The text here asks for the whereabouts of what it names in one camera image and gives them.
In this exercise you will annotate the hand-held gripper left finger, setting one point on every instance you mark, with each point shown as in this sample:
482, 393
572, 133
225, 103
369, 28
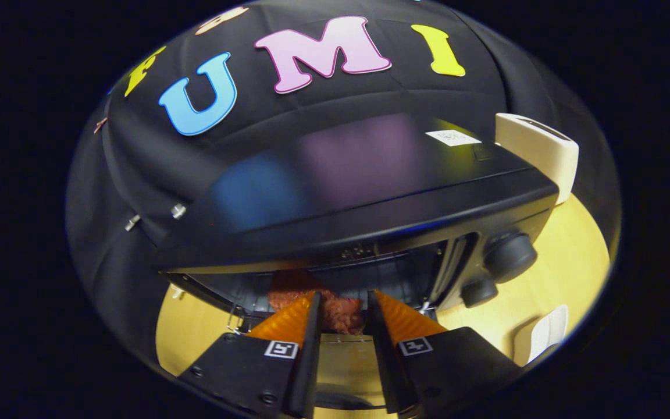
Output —
306, 361

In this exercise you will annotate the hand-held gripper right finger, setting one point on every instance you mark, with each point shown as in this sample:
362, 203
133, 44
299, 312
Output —
387, 361

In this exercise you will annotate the red meat slice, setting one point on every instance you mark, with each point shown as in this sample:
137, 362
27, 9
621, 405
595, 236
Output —
338, 311

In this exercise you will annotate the black toaster oven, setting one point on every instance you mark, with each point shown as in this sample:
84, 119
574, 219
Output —
370, 198

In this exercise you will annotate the white toaster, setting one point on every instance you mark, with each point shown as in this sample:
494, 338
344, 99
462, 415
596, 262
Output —
535, 148

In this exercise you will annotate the white rectangular dish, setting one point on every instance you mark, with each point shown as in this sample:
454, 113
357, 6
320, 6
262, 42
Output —
550, 334

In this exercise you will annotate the silver cloth clip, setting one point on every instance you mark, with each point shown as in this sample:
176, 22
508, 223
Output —
132, 222

